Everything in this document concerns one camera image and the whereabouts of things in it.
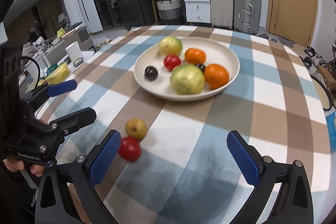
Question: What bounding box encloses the red tomato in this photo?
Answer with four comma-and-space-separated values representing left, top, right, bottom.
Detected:
163, 54, 182, 71
118, 136, 142, 161

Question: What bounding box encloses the large orange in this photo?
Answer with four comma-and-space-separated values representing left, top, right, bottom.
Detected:
204, 64, 230, 89

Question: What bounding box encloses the dark plum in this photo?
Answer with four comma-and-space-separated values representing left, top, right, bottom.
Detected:
195, 64, 206, 73
144, 66, 158, 81

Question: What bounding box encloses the person's left hand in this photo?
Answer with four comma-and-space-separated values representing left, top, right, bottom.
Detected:
3, 156, 45, 177

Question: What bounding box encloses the white cylinder device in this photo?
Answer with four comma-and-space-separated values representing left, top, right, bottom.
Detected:
66, 41, 84, 63

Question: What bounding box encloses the brown longan fruit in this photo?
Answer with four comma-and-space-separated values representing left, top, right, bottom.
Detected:
125, 118, 147, 139

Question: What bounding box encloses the dark plum on plate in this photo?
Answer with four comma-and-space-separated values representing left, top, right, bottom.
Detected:
144, 66, 158, 81

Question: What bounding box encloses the yellow guava far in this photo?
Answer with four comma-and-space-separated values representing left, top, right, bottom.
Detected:
158, 36, 183, 56

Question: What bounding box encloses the green guava near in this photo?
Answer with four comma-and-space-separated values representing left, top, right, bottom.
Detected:
170, 64, 205, 95

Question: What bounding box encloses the woven laundry basket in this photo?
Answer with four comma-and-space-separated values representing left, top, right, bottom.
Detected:
157, 0, 183, 20

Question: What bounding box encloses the small orange tangerine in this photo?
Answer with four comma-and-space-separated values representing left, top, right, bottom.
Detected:
185, 48, 206, 65

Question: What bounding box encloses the cream round plate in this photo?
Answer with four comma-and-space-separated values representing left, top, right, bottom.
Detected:
133, 37, 240, 102

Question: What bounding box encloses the beige suitcase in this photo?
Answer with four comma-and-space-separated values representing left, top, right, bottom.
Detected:
210, 0, 234, 29

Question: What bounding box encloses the silver suitcase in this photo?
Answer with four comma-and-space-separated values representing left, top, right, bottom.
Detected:
233, 0, 262, 35

